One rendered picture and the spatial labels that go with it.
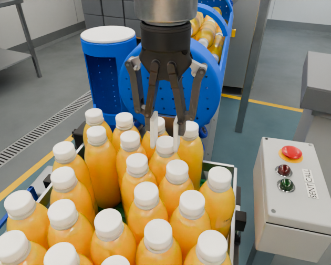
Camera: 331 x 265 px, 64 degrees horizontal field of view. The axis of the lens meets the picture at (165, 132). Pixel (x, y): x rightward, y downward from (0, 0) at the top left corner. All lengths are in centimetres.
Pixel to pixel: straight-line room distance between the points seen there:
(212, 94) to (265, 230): 37
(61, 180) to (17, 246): 12
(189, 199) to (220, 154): 181
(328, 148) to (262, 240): 65
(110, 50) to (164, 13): 101
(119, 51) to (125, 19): 321
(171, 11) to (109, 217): 29
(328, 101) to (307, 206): 51
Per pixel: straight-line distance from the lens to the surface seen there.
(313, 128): 104
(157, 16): 37
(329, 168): 114
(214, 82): 69
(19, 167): 236
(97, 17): 487
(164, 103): 74
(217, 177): 46
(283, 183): 48
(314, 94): 92
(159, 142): 52
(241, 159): 222
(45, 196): 66
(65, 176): 48
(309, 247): 51
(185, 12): 38
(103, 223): 40
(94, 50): 139
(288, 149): 55
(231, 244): 54
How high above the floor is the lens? 143
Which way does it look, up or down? 36 degrees down
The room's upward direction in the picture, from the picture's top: straight up
